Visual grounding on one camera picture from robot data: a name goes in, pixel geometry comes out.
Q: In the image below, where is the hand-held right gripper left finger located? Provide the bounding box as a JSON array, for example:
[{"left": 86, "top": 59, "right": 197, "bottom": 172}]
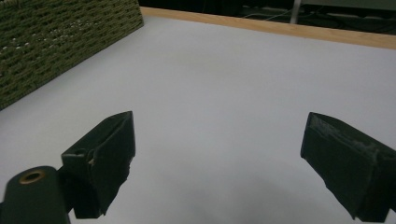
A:
[{"left": 61, "top": 110, "right": 136, "bottom": 219}]

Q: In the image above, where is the white metal stand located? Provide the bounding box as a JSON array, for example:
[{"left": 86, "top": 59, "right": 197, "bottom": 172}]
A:
[{"left": 290, "top": 0, "right": 396, "bottom": 25}]

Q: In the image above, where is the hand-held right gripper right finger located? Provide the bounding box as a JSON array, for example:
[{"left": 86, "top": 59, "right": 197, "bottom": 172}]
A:
[{"left": 300, "top": 111, "right": 396, "bottom": 224}]

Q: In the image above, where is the green woven basket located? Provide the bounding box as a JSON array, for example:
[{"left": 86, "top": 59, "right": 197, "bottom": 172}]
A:
[{"left": 0, "top": 0, "right": 145, "bottom": 112}]

